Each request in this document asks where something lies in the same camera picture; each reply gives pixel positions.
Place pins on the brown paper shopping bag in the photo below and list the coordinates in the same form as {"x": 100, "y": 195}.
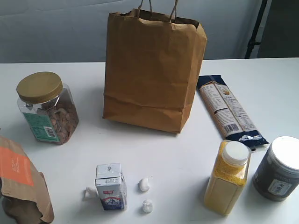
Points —
{"x": 153, "y": 62}

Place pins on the yellow millet bottle white cap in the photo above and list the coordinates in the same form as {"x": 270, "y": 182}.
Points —
{"x": 228, "y": 177}

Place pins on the white wrapped candy upper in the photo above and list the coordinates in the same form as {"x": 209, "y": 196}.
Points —
{"x": 144, "y": 184}

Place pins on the white wrapped candy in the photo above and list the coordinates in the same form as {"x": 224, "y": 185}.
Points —
{"x": 144, "y": 184}
{"x": 147, "y": 206}
{"x": 89, "y": 193}

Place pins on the small blue white milk carton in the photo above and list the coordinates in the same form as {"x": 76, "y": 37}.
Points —
{"x": 111, "y": 186}

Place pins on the navy noodle packet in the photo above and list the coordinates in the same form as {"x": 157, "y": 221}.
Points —
{"x": 229, "y": 116}

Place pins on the white wrapped candy lower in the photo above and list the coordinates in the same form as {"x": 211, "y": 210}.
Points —
{"x": 147, "y": 206}

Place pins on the white wrapped candy left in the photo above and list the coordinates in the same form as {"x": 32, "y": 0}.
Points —
{"x": 89, "y": 193}

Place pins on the clear jar gold lid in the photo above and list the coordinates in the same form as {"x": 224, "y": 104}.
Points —
{"x": 48, "y": 107}

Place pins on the black stand pole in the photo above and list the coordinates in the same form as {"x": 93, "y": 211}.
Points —
{"x": 252, "y": 41}

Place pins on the dark jar white lid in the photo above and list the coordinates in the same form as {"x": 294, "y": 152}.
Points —
{"x": 277, "y": 175}

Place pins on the brown kraft pouch orange label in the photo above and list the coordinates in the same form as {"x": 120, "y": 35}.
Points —
{"x": 24, "y": 188}

